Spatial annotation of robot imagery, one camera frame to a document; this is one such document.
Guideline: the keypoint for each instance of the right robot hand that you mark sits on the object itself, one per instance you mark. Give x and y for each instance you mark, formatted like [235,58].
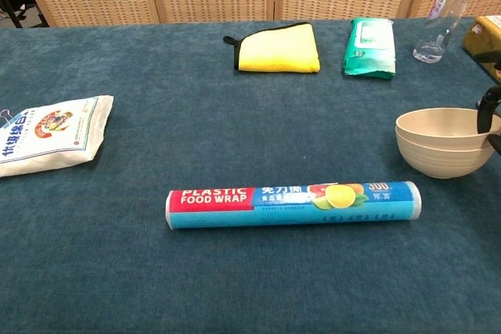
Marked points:
[483,115]

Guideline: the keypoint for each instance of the beige bowl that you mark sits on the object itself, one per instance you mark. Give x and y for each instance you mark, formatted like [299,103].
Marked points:
[442,162]
[430,126]

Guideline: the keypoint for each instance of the gold cardboard box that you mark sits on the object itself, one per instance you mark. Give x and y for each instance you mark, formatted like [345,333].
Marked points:
[485,36]

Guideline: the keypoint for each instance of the clear plastic water bottle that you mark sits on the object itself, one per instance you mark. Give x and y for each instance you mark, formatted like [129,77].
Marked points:
[446,17]

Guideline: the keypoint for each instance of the green wet wipes pack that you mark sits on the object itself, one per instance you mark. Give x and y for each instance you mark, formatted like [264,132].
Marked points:
[368,56]

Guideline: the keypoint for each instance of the yellow microfiber cloth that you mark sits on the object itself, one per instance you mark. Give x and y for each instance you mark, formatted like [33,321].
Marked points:
[278,52]

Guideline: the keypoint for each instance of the plastic food wrap roll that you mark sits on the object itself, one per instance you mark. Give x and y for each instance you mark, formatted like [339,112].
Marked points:
[274,212]

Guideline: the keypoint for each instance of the blue table cloth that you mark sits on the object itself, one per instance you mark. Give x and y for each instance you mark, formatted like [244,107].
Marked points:
[195,134]

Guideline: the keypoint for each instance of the white sugar bag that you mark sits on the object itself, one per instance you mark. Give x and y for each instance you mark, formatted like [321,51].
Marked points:
[51,142]

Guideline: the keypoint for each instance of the black tripod stand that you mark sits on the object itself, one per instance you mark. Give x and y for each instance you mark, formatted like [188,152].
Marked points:
[9,9]

